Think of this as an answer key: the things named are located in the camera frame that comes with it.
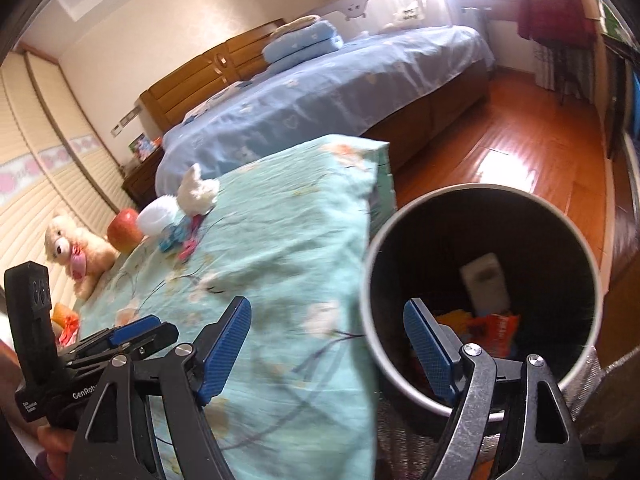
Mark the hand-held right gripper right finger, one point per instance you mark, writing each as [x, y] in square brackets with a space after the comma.
[425, 345]

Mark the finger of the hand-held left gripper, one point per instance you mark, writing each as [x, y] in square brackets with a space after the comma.
[160, 335]
[135, 327]

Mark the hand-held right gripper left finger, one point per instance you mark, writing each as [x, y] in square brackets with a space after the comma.
[225, 350]

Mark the yellow snack wrapper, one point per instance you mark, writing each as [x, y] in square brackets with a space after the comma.
[452, 320]

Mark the red snack packet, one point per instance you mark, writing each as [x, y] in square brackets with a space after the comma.
[500, 332]

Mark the black round waste bin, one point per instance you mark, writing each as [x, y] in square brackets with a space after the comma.
[550, 270]

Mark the person's left hand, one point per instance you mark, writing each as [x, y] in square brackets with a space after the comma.
[52, 440]

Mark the red white candy wrapper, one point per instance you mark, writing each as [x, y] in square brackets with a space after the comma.
[70, 332]

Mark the beige teddy bear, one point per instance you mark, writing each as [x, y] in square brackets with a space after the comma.
[62, 242]

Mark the white paper box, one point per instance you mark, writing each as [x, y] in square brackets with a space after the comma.
[485, 285]

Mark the red yellow apple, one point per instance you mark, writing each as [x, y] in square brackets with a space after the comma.
[125, 232]

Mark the light blue floral tablecloth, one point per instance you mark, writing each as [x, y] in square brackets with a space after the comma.
[280, 270]

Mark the white foam fruit net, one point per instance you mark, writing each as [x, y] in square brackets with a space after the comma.
[155, 215]

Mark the white tissue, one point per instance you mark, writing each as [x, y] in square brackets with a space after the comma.
[197, 192]

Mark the brown wooden nightstand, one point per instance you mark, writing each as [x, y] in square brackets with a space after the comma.
[142, 180]

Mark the cream slatted wardrobe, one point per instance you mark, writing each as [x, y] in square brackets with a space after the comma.
[30, 125]

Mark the brown wooden headboard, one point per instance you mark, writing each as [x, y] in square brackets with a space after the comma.
[170, 100]

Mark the wooden television cabinet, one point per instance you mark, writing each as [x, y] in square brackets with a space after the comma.
[625, 220]

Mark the white printed small pillow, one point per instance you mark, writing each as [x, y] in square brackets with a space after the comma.
[210, 102]

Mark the bed with blue sheet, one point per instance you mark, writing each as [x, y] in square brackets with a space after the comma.
[325, 95]

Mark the grey patterned curtain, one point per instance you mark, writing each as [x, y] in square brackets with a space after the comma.
[542, 67]

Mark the black clothes rack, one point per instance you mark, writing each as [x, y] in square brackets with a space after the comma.
[575, 72]

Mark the black television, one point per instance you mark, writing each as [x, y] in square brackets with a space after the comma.
[620, 100]

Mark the folded blue pillows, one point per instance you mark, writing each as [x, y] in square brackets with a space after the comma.
[300, 42]

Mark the beige pillow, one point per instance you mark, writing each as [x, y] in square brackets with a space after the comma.
[297, 24]

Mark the dark red coat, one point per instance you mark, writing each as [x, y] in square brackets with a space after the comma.
[555, 5]

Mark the colourful photo frame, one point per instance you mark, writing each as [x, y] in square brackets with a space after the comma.
[142, 146]

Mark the wall switch panel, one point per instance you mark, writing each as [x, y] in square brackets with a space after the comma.
[125, 120]

